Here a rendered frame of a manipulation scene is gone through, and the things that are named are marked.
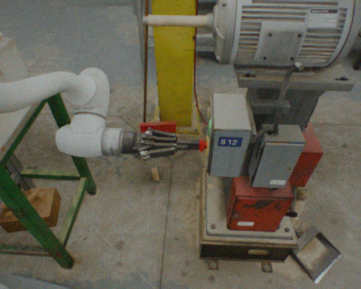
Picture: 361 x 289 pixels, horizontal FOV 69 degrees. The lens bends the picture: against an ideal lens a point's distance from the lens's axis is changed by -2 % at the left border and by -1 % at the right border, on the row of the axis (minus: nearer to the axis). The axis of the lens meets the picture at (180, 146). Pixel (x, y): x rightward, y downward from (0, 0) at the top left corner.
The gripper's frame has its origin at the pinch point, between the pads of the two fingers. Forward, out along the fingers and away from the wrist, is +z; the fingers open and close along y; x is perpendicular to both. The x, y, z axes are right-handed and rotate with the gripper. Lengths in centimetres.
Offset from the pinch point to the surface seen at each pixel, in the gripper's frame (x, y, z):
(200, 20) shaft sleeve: 28.4, -25.6, 2.4
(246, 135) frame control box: 12.5, 8.1, 15.1
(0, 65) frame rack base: 8, -32, -75
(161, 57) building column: -31, -114, -21
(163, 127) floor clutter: -88, -105, -22
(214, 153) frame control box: 5.5, 8.1, 7.6
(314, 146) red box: -18, -19, 52
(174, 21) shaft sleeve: 27.9, -25.4, -5.3
